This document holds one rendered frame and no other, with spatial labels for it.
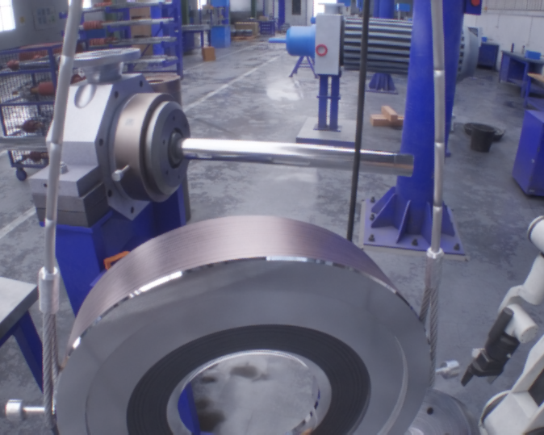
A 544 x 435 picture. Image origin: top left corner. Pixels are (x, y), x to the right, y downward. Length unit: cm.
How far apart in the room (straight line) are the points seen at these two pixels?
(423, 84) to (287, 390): 195
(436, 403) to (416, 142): 235
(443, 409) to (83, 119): 119
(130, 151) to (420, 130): 199
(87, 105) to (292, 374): 144
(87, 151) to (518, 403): 136
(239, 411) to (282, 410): 19
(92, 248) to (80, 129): 36
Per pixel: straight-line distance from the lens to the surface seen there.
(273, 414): 188
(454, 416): 63
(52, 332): 37
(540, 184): 432
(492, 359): 131
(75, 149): 134
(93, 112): 134
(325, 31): 467
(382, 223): 313
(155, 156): 131
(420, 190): 296
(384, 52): 465
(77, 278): 144
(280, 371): 203
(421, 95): 278
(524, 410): 115
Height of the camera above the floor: 154
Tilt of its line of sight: 28 degrees down
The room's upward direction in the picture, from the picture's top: straight up
